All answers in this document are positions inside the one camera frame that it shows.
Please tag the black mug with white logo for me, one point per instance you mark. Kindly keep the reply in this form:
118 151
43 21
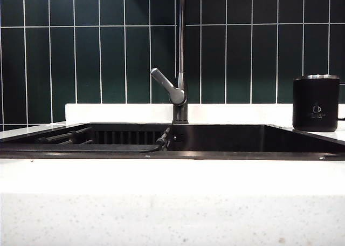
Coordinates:
315 103

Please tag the black sink basin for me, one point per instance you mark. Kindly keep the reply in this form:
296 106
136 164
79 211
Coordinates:
242 140

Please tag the steel gooseneck faucet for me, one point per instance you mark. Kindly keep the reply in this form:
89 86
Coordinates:
181 41

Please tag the black sink drying rack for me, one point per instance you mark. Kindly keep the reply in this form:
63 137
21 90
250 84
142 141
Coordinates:
81 146

